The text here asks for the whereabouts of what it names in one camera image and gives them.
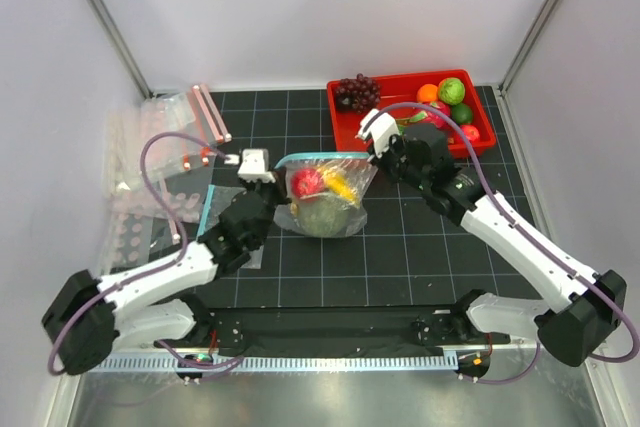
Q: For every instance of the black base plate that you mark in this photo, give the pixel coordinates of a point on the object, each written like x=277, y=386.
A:
x=336, y=332

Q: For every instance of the dark green lime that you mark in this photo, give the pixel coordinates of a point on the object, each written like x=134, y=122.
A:
x=462, y=114

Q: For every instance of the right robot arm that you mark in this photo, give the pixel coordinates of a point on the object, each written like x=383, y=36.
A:
x=577, y=308

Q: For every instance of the green cabbage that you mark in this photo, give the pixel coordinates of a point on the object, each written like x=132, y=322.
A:
x=451, y=91

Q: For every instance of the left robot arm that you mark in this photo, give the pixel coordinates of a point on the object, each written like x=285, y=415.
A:
x=81, y=321

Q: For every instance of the left aluminium corner post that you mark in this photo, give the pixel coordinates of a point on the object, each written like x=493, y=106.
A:
x=115, y=37

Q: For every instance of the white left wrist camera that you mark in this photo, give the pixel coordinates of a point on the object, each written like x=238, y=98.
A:
x=252, y=165

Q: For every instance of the orange tangerine back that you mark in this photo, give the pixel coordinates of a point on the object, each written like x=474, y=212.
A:
x=427, y=93

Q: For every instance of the aluminium slotted rail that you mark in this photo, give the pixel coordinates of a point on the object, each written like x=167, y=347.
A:
x=159, y=362

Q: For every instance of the clear zip bag white label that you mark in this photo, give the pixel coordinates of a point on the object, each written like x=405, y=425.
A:
x=216, y=200

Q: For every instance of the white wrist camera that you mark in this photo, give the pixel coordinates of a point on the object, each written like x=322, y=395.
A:
x=378, y=128
x=252, y=165

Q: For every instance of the yellow banana bunch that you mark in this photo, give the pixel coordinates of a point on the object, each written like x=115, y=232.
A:
x=337, y=183

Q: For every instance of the red plastic tray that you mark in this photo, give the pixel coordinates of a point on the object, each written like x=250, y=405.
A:
x=404, y=88

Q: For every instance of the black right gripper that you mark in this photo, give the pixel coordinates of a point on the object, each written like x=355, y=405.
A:
x=395, y=142

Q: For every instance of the right aluminium corner post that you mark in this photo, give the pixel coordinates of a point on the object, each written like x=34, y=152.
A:
x=533, y=35

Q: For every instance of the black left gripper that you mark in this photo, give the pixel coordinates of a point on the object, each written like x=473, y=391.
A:
x=278, y=187

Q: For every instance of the purple grape bunch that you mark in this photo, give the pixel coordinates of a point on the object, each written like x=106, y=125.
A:
x=359, y=94

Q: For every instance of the green netted melon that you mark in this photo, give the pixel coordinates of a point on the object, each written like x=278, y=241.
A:
x=323, y=215

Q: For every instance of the aluminium corner post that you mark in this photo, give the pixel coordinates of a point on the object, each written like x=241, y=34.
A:
x=533, y=35
x=115, y=37

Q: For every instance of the red apple large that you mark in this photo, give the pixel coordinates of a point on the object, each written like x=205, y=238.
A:
x=307, y=182

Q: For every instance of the clear bag pink dots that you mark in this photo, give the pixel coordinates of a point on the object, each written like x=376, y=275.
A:
x=140, y=230

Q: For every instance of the clear zip bag blue zipper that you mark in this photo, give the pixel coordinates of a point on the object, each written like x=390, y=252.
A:
x=353, y=165

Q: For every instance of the stack of pink zip bags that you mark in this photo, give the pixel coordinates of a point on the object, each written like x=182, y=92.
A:
x=193, y=114

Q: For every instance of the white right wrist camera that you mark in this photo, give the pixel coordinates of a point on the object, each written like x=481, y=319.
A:
x=378, y=128

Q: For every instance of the red apple small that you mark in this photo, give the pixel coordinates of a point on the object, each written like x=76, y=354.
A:
x=469, y=132

